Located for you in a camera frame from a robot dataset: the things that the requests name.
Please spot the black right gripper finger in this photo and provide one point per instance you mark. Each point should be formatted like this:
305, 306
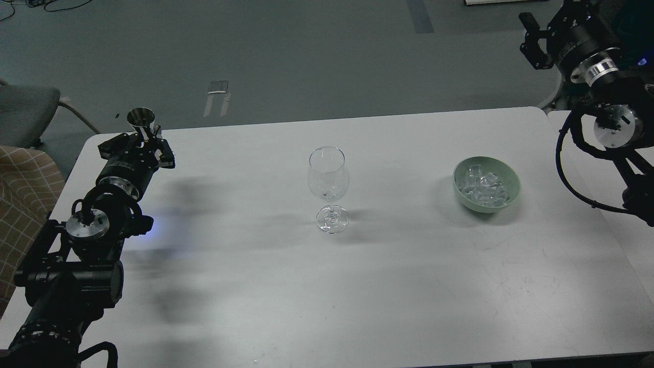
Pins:
531, 48

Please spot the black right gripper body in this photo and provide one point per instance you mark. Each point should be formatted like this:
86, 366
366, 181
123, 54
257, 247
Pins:
583, 47

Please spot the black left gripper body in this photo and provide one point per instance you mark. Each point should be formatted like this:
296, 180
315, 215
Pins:
130, 169

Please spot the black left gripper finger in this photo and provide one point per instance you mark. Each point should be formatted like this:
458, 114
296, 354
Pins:
118, 145
159, 153

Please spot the steel double jigger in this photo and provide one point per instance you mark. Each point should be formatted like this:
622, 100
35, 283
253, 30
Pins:
141, 119

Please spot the clear ice cubes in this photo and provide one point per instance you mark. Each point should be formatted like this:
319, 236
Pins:
483, 188

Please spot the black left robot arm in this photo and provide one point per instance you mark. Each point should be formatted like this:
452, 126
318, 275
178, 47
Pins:
73, 270

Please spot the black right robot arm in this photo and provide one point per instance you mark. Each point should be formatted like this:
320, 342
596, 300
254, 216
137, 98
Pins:
613, 122

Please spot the clear wine glass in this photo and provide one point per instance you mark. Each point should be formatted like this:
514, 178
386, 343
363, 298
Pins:
328, 180

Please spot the checked beige cloth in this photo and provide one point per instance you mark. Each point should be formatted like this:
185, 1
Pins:
31, 184

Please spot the grey chair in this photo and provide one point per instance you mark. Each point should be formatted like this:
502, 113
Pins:
27, 111

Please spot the adjacent white table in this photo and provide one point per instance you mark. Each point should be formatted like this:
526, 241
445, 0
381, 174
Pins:
599, 180

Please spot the green bowl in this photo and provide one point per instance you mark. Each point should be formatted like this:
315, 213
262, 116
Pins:
507, 174

